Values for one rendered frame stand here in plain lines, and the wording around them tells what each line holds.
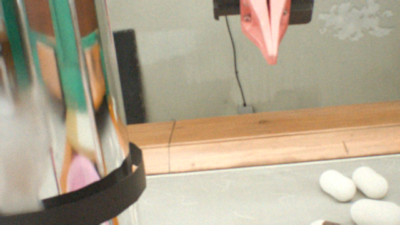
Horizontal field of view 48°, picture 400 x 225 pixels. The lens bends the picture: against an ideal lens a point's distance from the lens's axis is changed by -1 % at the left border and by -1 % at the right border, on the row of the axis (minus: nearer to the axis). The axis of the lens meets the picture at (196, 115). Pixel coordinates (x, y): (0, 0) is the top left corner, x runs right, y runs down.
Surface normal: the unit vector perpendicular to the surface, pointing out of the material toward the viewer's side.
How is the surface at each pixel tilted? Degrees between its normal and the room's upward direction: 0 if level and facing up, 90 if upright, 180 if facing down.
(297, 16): 130
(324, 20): 90
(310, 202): 0
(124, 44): 86
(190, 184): 0
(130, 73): 86
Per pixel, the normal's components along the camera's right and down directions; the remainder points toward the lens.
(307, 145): -0.10, -0.47
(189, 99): 0.00, 0.27
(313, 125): -0.11, -0.95
